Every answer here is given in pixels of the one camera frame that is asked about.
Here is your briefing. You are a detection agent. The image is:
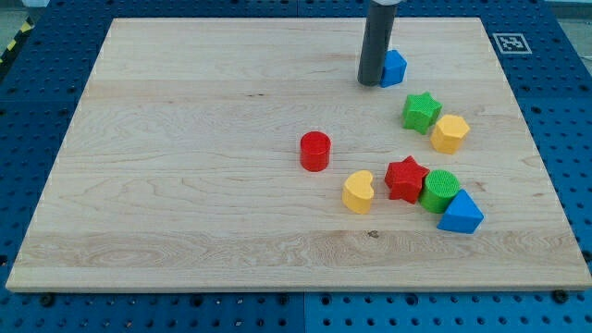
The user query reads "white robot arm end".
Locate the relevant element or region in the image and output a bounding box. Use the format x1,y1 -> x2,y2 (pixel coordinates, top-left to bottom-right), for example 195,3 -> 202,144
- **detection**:
372,0 -> 403,6

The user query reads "yellow heart block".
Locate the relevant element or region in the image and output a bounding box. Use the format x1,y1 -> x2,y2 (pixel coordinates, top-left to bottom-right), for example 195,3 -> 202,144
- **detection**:
341,170 -> 375,215

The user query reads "red star block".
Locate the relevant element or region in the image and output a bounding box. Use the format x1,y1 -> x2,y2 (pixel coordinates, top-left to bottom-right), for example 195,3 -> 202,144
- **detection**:
385,155 -> 430,204

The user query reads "green star block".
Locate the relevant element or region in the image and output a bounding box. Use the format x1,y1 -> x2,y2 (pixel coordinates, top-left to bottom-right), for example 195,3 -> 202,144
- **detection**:
402,92 -> 442,135

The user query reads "red cylinder block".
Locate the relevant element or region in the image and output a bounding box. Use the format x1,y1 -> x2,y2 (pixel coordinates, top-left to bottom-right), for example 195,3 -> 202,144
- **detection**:
300,131 -> 331,172

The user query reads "light wooden board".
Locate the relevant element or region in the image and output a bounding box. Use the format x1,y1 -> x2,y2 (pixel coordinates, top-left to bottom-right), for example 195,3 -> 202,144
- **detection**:
6,18 -> 591,293

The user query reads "blue pentagon block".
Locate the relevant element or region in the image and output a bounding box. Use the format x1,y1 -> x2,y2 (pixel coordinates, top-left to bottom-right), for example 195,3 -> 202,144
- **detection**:
379,50 -> 407,88

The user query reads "green cylinder block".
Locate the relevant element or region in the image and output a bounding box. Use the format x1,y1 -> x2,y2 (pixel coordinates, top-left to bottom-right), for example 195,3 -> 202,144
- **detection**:
418,169 -> 461,214

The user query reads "yellow hexagon block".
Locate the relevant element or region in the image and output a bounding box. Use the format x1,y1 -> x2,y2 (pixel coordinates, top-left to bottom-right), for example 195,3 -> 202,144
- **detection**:
430,115 -> 470,154

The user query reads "blue triangle block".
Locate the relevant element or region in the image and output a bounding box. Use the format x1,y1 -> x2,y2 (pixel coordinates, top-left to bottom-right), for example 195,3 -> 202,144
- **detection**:
437,190 -> 485,234

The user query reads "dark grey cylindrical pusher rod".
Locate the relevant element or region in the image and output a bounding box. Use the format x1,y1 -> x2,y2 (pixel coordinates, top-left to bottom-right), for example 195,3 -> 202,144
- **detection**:
357,1 -> 399,86

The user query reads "white fiducial marker tag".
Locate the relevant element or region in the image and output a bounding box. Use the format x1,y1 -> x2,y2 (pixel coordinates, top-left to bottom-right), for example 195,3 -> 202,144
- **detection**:
493,32 -> 532,55

